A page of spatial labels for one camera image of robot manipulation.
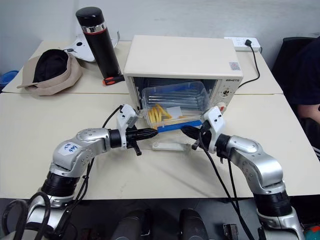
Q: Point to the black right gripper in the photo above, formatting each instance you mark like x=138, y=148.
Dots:
x=205, y=137

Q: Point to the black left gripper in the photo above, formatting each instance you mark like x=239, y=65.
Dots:
x=132, y=138

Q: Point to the glass oven door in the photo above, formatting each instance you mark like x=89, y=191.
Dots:
x=170, y=146

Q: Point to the clear blue-clipped food container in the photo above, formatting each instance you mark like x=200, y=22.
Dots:
x=175, y=100

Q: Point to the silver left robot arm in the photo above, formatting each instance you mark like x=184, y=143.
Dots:
x=92, y=140

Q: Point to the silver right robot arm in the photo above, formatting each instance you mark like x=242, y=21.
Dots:
x=262, y=162

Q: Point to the yellow food pieces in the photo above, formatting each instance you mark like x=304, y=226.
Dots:
x=156, y=113

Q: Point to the oven knob with red mark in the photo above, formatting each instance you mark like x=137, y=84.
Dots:
x=223, y=107

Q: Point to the oven timer knob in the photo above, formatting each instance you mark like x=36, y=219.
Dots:
x=227, y=92

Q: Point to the cream toaster oven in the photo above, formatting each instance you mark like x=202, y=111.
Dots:
x=180, y=55

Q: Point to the sticker on oven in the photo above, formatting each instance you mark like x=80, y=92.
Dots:
x=234, y=65

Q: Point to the orange black screwdriver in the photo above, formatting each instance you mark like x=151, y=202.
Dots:
x=112, y=80

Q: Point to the dark rounded shape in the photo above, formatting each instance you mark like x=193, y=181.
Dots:
x=193, y=225
x=131, y=225

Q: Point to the beige cap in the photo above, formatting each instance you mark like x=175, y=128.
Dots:
x=67, y=77

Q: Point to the white power strip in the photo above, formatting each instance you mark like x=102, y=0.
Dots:
x=237, y=42

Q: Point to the black thermos bottle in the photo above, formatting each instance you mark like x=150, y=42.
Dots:
x=100, y=42

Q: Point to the black power plug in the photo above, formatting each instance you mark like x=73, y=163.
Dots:
x=248, y=43

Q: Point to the small black box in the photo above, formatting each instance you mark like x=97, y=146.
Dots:
x=230, y=232

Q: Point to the white plastic stand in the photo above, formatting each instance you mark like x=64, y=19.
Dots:
x=81, y=48

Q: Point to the person in dark shirt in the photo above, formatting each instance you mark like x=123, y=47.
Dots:
x=308, y=75

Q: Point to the blue round object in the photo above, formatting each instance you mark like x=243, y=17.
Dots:
x=7, y=77

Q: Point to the colourful patterned object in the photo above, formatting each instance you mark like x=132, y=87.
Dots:
x=312, y=232

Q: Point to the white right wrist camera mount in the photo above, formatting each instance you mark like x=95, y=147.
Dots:
x=215, y=118

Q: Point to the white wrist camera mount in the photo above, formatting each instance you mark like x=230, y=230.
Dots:
x=126, y=112
x=215, y=118

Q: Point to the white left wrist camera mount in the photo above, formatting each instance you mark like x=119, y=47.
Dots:
x=126, y=112

